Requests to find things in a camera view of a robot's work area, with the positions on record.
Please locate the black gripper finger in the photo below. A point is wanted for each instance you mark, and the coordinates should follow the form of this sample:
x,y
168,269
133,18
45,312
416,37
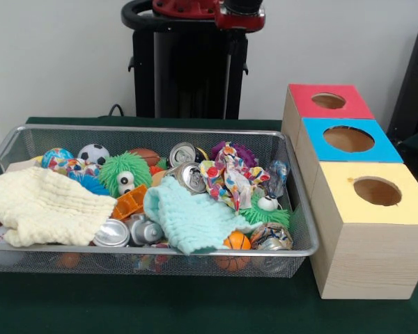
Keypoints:
x,y
237,43
232,42

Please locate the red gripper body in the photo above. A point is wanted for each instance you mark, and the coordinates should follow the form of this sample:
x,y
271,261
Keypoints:
x,y
240,22

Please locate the purple spiky ball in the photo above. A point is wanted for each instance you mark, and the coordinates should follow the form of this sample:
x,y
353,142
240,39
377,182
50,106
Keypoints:
x,y
247,154

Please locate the colourful dotted cloth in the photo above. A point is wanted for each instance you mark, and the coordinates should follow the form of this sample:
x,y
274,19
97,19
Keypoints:
x,y
226,177

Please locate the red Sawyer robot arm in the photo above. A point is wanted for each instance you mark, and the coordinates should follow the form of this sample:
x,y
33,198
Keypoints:
x,y
184,8

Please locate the clear mesh bin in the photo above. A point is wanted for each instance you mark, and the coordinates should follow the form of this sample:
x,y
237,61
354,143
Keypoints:
x,y
299,215

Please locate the wooden box with three holes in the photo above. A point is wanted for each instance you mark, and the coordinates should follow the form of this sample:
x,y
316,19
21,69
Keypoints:
x,y
365,257

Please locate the silver drink can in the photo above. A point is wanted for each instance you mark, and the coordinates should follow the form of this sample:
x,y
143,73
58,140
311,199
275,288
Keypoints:
x,y
189,175

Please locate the small brown football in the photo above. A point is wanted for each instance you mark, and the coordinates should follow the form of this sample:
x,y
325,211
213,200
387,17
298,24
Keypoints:
x,y
146,156

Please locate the green spiky googly-eyed ball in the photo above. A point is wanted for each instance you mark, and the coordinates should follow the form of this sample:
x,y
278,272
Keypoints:
x,y
261,217
115,168

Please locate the small soccer ball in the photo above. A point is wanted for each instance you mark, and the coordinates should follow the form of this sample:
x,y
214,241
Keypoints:
x,y
94,153

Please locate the mint knitted cloth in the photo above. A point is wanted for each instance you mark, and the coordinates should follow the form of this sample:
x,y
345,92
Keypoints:
x,y
188,215

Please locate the black upright stand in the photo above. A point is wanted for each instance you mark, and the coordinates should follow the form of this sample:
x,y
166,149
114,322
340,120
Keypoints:
x,y
414,87

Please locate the blue spiky ball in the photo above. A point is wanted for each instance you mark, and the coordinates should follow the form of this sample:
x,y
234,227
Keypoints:
x,y
90,182

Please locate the cream knitted cloth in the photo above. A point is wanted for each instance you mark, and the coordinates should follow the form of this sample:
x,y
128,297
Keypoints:
x,y
45,205

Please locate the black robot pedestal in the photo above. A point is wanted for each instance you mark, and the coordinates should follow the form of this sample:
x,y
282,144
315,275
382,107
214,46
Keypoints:
x,y
184,76

